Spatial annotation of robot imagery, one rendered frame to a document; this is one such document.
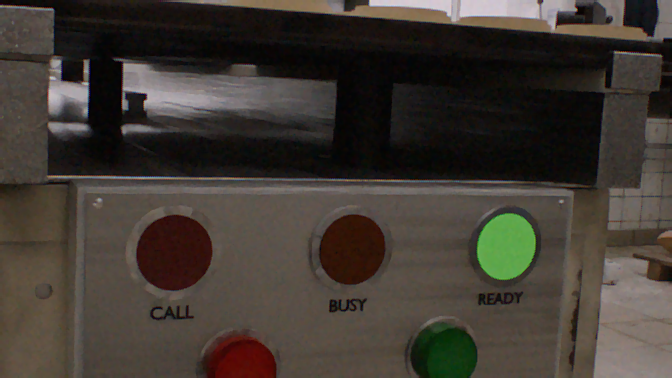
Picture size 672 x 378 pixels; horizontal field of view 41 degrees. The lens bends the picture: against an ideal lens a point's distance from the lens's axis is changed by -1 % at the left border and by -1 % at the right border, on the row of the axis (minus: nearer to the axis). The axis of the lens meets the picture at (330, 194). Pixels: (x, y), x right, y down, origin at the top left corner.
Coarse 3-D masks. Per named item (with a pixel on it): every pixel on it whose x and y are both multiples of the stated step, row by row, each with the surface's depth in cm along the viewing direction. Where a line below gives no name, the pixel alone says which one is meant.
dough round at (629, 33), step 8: (552, 32) 50; (560, 32) 49; (568, 32) 48; (576, 32) 48; (584, 32) 47; (592, 32) 47; (600, 32) 47; (608, 32) 47; (616, 32) 47; (624, 32) 47; (632, 32) 47; (640, 32) 48; (640, 40) 48
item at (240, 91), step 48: (192, 96) 130; (240, 96) 106; (288, 96) 90; (432, 96) 62; (480, 96) 56; (528, 96) 51; (576, 96) 47; (624, 96) 45; (432, 144) 62; (480, 144) 56; (528, 144) 51; (576, 144) 47; (624, 144) 45
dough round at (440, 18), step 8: (360, 8) 44; (368, 8) 43; (376, 8) 43; (384, 8) 43; (392, 8) 43; (400, 8) 43; (408, 8) 43; (416, 8) 43; (424, 8) 43; (368, 16) 43; (376, 16) 43; (384, 16) 43; (392, 16) 42; (400, 16) 42; (408, 16) 42; (416, 16) 42; (424, 16) 43; (432, 16) 43; (440, 16) 43; (448, 16) 44
